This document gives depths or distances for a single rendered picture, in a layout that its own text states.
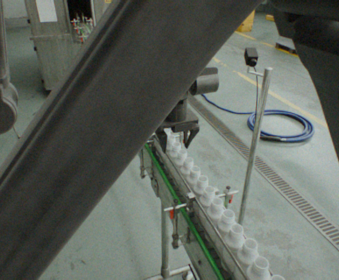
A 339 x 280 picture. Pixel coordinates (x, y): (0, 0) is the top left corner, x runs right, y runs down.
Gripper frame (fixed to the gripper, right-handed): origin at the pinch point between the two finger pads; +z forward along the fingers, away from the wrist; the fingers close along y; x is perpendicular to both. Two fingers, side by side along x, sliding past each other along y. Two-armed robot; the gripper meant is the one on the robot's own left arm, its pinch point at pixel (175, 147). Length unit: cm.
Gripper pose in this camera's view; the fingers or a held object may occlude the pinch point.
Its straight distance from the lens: 79.1
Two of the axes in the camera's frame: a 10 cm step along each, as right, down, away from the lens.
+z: 0.0, 8.4, 5.4
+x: 3.4, 5.0, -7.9
